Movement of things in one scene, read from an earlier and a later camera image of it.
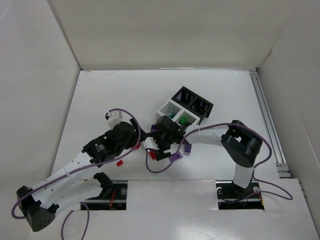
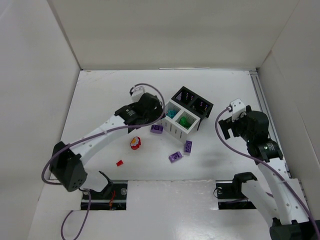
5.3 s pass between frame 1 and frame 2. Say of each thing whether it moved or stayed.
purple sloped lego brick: stayed
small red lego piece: stayed
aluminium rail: stayed
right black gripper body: moved
